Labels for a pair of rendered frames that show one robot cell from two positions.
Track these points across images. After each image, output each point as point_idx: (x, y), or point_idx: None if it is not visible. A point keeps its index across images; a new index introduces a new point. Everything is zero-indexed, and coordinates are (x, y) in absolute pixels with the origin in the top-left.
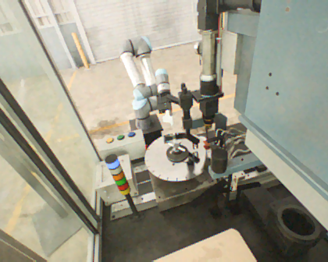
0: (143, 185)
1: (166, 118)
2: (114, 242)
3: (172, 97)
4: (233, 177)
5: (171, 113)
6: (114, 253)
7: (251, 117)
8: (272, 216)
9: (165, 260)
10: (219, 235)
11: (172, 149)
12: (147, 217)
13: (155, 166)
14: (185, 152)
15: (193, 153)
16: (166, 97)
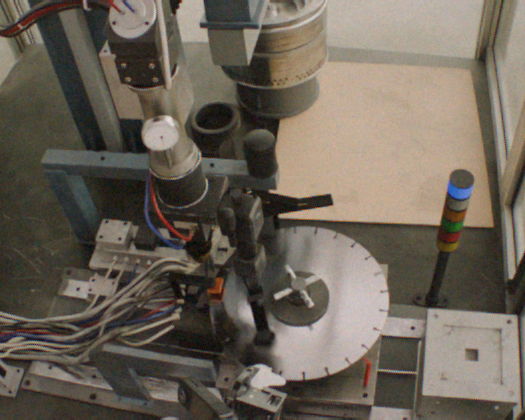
0: (401, 362)
1: (272, 374)
2: (481, 272)
3: (211, 399)
4: (218, 229)
5: (251, 367)
6: (481, 257)
7: (252, 12)
8: (223, 153)
9: (400, 218)
10: (298, 215)
11: (311, 277)
12: (410, 291)
13: (367, 284)
14: (280, 285)
15: (262, 281)
16: (231, 413)
